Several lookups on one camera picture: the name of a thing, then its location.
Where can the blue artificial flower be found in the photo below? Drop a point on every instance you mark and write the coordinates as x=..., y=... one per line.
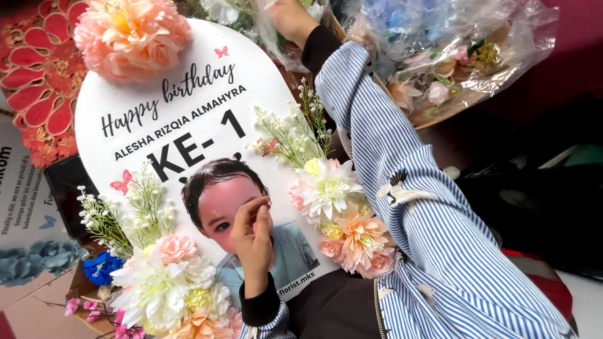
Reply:
x=101, y=267

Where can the red and gold patterned cloth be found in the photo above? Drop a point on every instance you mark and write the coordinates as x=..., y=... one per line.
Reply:
x=42, y=80

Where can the white arched printed board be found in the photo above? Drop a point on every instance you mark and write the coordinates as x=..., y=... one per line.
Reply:
x=188, y=122

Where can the black bag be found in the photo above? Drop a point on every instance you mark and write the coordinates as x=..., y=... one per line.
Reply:
x=532, y=197

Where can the printed card with blue flowers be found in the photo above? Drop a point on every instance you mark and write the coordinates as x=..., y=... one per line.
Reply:
x=23, y=212

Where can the small yellow artificial flower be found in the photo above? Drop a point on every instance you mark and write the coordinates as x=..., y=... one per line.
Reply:
x=331, y=229

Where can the person's left hand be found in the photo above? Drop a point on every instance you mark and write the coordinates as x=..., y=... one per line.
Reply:
x=252, y=245

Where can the pink blossom branch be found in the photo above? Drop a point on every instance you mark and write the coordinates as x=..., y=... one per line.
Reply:
x=94, y=316

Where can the white baby's breath sprig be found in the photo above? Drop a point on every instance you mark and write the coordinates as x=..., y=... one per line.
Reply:
x=136, y=207
x=297, y=134

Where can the person's left fingers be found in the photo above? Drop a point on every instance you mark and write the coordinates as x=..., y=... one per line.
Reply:
x=249, y=216

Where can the brown cardboard box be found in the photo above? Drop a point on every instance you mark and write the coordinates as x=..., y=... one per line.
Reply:
x=80, y=289

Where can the person's right hand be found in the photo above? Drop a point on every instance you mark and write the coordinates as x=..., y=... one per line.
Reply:
x=294, y=16

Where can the black phone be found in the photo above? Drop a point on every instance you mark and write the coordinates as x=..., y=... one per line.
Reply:
x=66, y=193

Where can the large peach artificial flower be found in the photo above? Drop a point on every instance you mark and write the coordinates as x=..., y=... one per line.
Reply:
x=132, y=40

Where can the small pink butterfly sticker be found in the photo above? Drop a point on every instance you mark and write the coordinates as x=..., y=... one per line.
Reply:
x=221, y=52

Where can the clear plastic wrap with flowers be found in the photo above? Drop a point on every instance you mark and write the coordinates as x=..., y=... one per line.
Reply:
x=264, y=23

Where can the red object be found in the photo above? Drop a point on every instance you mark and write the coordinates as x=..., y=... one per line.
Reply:
x=541, y=280

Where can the small pink artificial rose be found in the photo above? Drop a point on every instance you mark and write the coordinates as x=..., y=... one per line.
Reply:
x=175, y=247

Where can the plastic bag of artificial flowers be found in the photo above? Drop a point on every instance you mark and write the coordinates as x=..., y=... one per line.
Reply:
x=447, y=56

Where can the pink paper butterfly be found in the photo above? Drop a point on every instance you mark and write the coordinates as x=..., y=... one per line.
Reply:
x=122, y=181

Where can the large white artificial dahlia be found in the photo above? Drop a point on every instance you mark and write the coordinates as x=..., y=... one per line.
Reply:
x=155, y=287

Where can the person's black clothing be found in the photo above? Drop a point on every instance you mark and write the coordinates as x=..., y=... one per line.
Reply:
x=329, y=306

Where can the white artificial dahlia green centre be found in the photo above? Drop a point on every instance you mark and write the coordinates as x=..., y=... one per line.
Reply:
x=327, y=188

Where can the peach artificial flower spiky petals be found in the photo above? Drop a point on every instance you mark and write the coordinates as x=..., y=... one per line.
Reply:
x=362, y=238

